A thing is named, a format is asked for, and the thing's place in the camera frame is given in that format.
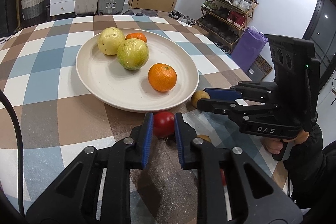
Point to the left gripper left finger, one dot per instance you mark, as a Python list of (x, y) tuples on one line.
[(95, 186)]

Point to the large orange mandarin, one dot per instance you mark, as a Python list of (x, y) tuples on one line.
[(162, 77)]

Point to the doormat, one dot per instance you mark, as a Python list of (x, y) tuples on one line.
[(259, 69)]

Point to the woven laundry basket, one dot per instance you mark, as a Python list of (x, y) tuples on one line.
[(32, 8)]

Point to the person right hand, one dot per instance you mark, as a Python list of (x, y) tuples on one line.
[(274, 145)]

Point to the small orange mandarin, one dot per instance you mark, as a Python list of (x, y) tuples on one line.
[(137, 35)]

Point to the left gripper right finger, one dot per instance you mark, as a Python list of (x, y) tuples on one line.
[(250, 195)]

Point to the checkered tablecloth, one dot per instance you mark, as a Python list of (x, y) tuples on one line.
[(59, 117)]

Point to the green guava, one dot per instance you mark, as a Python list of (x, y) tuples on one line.
[(133, 54)]

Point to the purple bag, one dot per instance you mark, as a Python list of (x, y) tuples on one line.
[(248, 48)]

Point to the yellow-green guava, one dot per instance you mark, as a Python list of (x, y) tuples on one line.
[(109, 40)]

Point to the cream round plate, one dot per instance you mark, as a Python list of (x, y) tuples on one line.
[(108, 81)]

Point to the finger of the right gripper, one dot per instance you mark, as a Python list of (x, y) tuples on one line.
[(223, 94), (221, 107)]

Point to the wooden shoe rack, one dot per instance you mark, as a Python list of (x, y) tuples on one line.
[(226, 20)]

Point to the red tomato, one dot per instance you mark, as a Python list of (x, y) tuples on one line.
[(223, 178), (163, 124)]

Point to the brown round longan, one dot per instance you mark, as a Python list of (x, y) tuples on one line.
[(197, 96)]

